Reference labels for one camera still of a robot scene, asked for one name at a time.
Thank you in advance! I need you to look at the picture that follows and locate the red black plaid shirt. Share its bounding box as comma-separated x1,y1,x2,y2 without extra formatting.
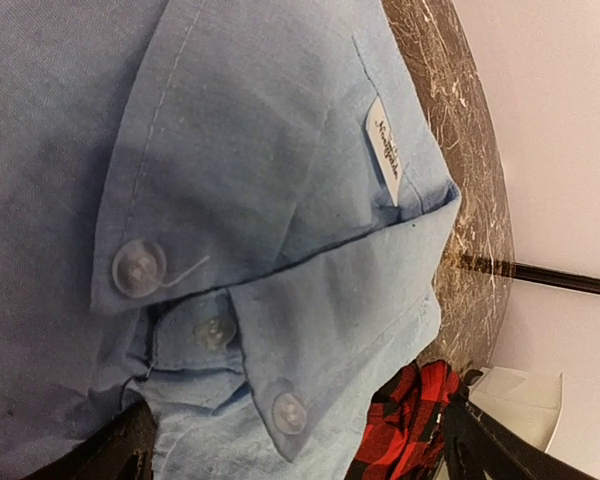
345,360,464,480

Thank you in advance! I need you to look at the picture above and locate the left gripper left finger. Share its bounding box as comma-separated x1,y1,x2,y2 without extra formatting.
34,400,157,480

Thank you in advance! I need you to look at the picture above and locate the white plastic bin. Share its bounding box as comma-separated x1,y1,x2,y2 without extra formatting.
469,367,564,453

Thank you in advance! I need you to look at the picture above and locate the light blue shirt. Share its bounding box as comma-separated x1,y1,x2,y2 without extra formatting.
0,1,461,479

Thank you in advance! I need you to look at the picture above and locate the left black frame post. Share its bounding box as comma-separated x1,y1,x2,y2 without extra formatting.
513,263,600,296

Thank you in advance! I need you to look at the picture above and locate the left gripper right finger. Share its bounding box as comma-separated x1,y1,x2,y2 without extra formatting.
442,394,593,480

